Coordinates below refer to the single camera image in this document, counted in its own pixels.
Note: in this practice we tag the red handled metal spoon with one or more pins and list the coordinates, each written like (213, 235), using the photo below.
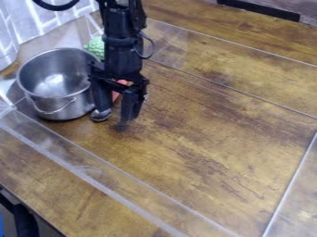
(117, 88)

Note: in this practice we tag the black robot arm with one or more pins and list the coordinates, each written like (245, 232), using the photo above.
(124, 21)

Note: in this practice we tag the silver metal pot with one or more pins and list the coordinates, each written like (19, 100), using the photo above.
(54, 80)

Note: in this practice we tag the black table leg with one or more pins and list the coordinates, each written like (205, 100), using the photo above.
(26, 223)

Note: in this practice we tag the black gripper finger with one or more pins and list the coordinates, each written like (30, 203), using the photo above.
(102, 95)
(133, 99)

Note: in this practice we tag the clear acrylic tray wall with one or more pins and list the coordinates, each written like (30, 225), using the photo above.
(217, 162)

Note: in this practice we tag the black bar at back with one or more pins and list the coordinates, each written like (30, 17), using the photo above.
(264, 10)

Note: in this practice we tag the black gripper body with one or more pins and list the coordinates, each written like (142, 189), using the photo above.
(122, 62)

